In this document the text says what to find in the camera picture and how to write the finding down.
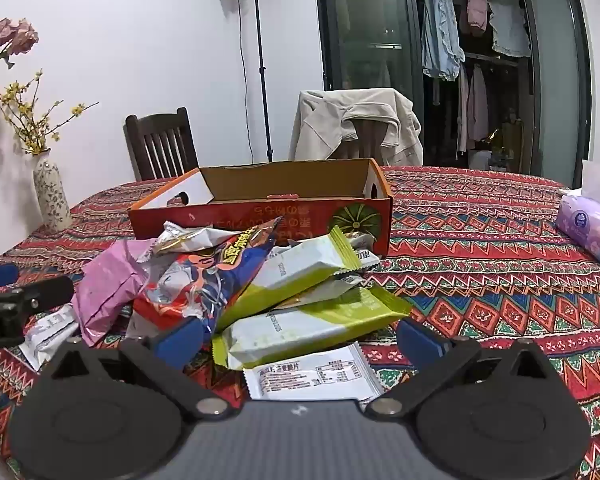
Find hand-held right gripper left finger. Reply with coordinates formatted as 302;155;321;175
40;318;233;421

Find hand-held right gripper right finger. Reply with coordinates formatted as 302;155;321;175
367;318;561;421

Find pink snack packet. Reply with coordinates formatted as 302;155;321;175
71;239;153;347

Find red blue chip bag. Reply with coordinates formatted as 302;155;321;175
132;216;283;333

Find green white snack bar packet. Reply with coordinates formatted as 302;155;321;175
215;226;363;333
211;285;413;371

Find white gold crisp packet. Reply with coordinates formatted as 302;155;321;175
243;342;386;403

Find orange cardboard box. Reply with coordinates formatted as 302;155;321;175
128;157;394;257

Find floral ceramic vase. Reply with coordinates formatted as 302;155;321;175
33;156;73;233

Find silver snack packet dark print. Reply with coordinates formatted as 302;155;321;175
337;232;382;273

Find white grey snack packet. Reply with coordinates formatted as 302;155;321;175
275;272;368;311

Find yellow flower branches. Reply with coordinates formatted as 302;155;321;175
0;70;101;157

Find dark wooden chair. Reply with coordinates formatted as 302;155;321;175
124;106;201;182

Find purple tissue pack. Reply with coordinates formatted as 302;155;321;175
555;194;600;266

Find wooden chair under jacket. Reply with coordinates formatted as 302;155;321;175
330;119;387;165

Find beige jacket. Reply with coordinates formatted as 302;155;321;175
288;87;424;167

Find hanging pale garments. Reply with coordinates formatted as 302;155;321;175
457;62;491;156

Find hanging light blue shirt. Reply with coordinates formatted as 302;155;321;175
421;0;466;82

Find hanging white shirt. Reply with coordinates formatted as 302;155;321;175
487;0;532;58

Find hanging pink jacket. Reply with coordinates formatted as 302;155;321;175
460;0;488;36

